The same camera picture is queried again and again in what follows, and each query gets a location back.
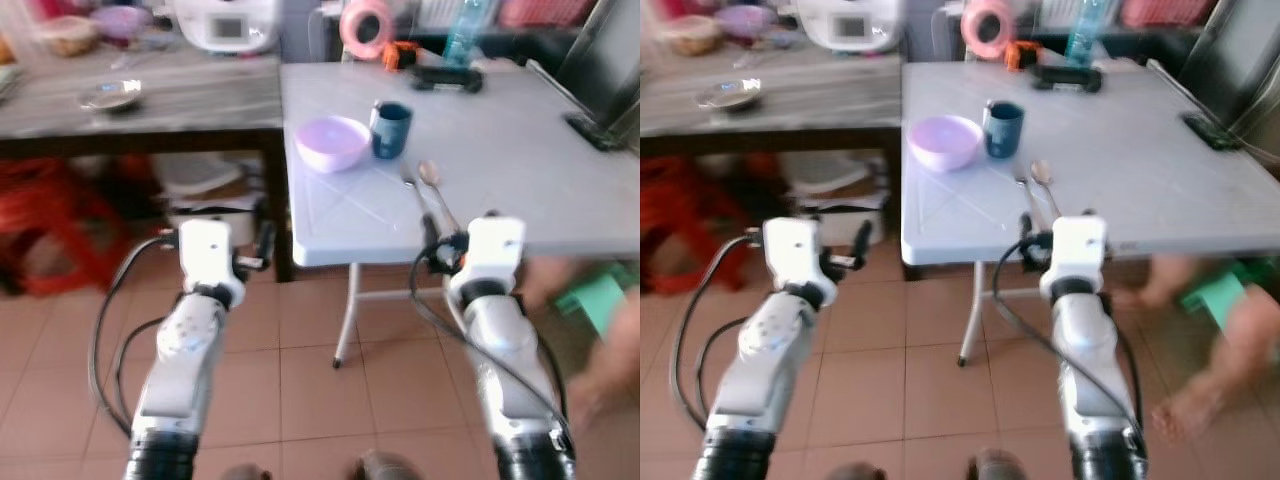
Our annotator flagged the white storage box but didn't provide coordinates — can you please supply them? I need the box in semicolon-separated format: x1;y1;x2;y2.
168;195;264;247
788;195;883;247

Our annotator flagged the metal fork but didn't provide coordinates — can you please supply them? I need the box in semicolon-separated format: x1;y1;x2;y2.
400;165;437;228
1012;170;1041;231

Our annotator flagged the metal spoon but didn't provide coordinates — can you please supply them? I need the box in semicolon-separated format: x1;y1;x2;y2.
1029;160;1067;223
417;160;462;237

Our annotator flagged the white plastic tub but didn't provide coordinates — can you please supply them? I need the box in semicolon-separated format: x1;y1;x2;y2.
779;150;862;197
155;150;247;197

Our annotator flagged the white folding table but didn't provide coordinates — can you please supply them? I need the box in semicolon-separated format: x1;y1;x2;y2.
280;58;641;369
900;58;1280;369

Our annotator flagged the dark blue cup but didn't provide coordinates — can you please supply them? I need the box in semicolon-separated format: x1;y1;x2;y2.
370;100;414;161
982;100;1026;161

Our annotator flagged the person bare leg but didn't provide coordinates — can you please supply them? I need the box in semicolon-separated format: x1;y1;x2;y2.
1113;256;1196;313
520;256;576;313
565;290;641;433
1150;288;1280;446

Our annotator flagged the purple plastic bowl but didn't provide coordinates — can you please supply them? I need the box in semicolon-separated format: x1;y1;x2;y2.
295;115;373;174
908;115;986;173
92;5;152;41
714;5;774;41

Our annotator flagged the dark wooden table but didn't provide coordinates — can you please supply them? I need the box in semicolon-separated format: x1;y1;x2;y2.
0;45;293;283
640;45;907;283

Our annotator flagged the black power strip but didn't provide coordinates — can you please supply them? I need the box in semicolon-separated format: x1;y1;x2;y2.
1029;65;1105;95
411;65;485;95

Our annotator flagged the green plastic stool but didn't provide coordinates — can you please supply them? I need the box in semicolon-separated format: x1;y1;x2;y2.
555;264;628;338
1180;268;1253;333

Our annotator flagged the red plastic stool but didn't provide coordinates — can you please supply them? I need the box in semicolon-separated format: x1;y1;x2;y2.
640;155;753;293
0;155;133;297

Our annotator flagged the blue water bottle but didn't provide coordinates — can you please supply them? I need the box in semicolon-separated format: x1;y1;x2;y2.
1064;0;1110;69
444;0;487;69

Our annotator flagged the shiny metal plate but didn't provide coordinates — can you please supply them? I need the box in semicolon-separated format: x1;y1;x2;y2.
78;79;144;112
697;78;764;112

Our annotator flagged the pink round mirror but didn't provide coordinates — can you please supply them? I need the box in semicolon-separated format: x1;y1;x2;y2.
960;0;1017;60
339;0;395;60

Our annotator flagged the white kitchen machine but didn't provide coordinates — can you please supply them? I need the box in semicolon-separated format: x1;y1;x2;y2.
795;0;907;54
173;0;283;54

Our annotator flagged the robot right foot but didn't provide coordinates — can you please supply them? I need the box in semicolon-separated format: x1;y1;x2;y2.
350;450;427;480
964;450;1032;480

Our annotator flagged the red plastic crate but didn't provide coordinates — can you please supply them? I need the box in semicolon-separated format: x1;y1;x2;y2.
499;0;592;29
1119;0;1212;29

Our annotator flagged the dark grey cabinet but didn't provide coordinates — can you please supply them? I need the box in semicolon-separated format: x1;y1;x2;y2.
558;0;641;133
1178;0;1280;133

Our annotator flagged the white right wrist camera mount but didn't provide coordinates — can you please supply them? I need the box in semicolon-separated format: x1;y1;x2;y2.
1043;214;1110;298
460;214;529;298

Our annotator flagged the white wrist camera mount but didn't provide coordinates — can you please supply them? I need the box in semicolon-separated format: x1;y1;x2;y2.
177;218;247;301
460;214;529;298
761;218;837;301
1043;214;1110;298

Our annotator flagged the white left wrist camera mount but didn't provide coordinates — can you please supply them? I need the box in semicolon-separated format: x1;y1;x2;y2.
177;218;247;301
761;218;837;301

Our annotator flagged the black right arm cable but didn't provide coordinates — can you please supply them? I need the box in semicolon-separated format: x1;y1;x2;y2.
409;238;573;451
992;236;1147;451

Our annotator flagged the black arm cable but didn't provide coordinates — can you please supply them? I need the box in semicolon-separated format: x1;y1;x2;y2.
88;232;182;441
992;236;1147;451
668;232;767;433
409;238;573;451

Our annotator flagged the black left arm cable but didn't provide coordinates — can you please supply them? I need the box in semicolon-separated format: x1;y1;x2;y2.
88;232;182;441
668;232;767;433

